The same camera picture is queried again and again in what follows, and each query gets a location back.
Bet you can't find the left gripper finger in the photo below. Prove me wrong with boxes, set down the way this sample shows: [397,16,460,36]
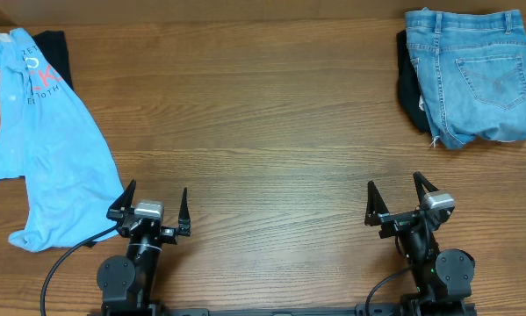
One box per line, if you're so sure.
[109,179,136,212]
[178,187,191,226]

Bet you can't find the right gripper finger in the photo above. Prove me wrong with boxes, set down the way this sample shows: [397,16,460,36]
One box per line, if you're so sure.
[413,171,439,205]
[365,181,390,219]

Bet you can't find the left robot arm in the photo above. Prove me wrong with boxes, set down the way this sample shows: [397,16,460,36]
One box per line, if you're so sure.
[97,181,191,316]

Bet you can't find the black garment on left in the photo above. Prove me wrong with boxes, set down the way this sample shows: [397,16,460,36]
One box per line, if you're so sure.
[0,30,75,100]

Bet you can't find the black garment under shorts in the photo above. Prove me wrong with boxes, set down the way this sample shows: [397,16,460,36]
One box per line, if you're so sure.
[396,30,430,133]

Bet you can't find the light blue t-shirt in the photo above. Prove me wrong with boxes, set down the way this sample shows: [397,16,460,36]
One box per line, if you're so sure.
[0,28,123,252]

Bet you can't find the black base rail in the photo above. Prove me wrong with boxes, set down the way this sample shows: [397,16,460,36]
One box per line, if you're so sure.
[89,301,478,316]

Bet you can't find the blue denim shorts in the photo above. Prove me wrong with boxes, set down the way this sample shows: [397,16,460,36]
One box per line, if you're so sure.
[405,8,526,149]

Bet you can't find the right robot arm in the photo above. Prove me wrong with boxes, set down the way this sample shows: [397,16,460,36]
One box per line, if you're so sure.
[355,171,477,316]

